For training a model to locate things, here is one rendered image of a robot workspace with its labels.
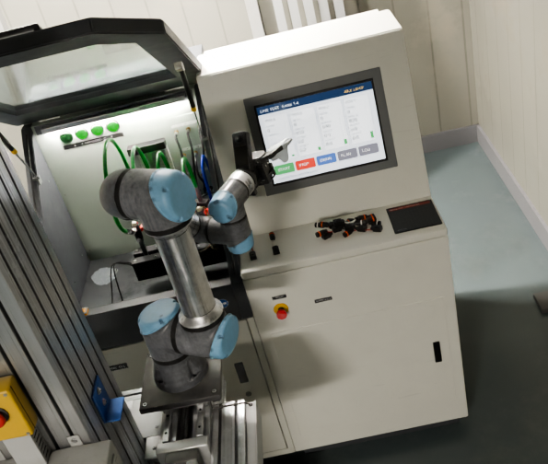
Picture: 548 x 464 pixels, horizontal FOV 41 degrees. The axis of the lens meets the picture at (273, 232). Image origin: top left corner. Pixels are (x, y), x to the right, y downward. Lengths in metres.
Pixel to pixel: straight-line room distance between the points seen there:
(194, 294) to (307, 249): 0.80
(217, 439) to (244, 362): 0.76
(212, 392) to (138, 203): 0.60
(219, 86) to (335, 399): 1.25
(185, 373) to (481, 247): 2.36
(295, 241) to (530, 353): 1.32
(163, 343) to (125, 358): 0.79
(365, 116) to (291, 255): 0.53
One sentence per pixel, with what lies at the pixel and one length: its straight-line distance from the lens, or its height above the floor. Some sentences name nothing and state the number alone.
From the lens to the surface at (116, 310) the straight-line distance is 2.56.
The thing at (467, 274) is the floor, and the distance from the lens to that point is 3.84.
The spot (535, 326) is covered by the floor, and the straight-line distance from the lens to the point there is 3.54.
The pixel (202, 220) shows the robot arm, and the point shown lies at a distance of 2.01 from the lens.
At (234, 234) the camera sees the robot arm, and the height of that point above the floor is 1.35.
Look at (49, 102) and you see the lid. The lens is 2.65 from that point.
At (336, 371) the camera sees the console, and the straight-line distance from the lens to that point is 2.77.
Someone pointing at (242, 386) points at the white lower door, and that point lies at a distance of 2.78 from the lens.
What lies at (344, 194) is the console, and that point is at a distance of 2.59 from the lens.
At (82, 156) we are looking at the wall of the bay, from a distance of 2.87.
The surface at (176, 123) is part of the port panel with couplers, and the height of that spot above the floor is 1.33.
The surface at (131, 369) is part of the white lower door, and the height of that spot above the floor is 0.67.
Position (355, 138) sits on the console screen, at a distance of 2.55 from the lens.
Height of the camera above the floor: 2.38
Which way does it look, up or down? 32 degrees down
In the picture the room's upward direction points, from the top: 15 degrees counter-clockwise
